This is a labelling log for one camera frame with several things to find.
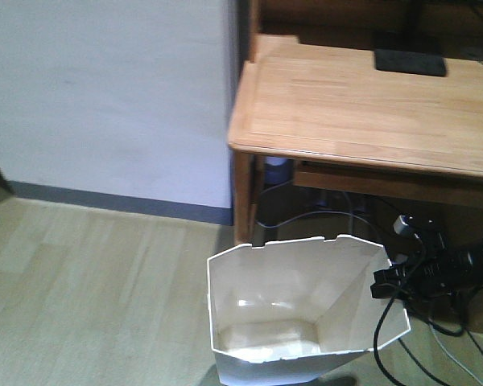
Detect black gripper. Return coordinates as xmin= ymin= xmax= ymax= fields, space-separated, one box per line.
xmin=370 ymin=228 xmax=473 ymax=300

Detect white plastic trash bin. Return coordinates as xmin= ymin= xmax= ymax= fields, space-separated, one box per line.
xmin=207 ymin=235 xmax=411 ymax=385

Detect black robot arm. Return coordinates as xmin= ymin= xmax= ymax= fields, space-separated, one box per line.
xmin=370 ymin=233 xmax=483 ymax=300

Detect wooden desk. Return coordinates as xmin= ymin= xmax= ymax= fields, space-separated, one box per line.
xmin=227 ymin=0 xmax=483 ymax=246

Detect black monitor stand base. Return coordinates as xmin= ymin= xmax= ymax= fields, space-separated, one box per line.
xmin=374 ymin=0 xmax=448 ymax=78

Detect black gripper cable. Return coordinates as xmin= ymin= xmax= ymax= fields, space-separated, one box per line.
xmin=372 ymin=240 xmax=427 ymax=386

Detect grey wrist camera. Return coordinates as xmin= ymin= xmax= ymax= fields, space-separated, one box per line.
xmin=392 ymin=214 xmax=440 ymax=238

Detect white floor cable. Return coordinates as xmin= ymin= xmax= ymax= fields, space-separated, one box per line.
xmin=426 ymin=321 xmax=483 ymax=386

